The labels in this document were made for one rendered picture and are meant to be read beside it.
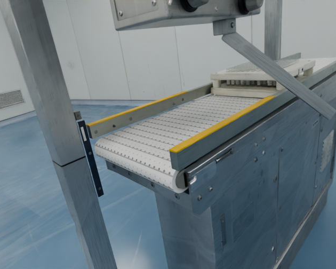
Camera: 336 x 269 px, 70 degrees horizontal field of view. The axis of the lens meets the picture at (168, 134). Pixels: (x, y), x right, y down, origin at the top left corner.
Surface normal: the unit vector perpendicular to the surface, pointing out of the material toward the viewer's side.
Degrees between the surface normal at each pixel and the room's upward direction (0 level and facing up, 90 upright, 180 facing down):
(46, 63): 90
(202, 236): 90
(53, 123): 90
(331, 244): 0
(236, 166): 90
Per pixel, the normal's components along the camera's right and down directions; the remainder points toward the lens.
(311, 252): -0.13, -0.93
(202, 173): 0.70, 0.17
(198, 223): -0.70, 0.33
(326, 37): -0.52, 0.37
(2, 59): 0.85, 0.08
